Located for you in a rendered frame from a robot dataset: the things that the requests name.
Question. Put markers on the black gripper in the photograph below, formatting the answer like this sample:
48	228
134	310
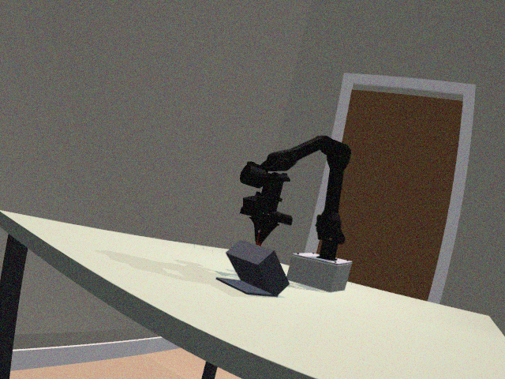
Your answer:
264	222

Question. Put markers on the grey sloped panel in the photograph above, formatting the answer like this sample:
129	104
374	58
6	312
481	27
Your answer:
258	269

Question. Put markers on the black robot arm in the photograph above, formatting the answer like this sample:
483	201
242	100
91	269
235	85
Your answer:
328	223

